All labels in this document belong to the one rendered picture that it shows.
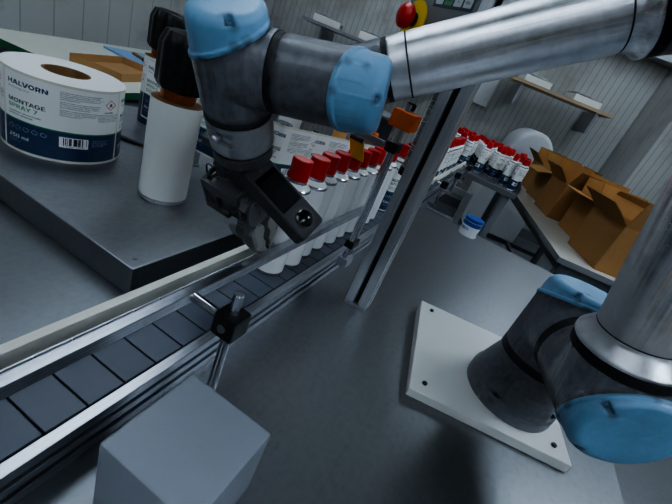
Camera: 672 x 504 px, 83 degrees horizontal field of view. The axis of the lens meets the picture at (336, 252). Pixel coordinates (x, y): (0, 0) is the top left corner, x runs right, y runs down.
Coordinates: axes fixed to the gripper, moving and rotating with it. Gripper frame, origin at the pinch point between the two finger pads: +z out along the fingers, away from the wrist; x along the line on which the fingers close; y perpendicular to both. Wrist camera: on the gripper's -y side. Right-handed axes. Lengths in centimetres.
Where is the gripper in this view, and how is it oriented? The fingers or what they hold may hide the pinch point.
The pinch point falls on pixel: (265, 249)
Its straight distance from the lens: 62.4
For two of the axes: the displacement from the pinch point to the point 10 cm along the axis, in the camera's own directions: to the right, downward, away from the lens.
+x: -5.4, 6.5, -5.3
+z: -0.9, 5.8, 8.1
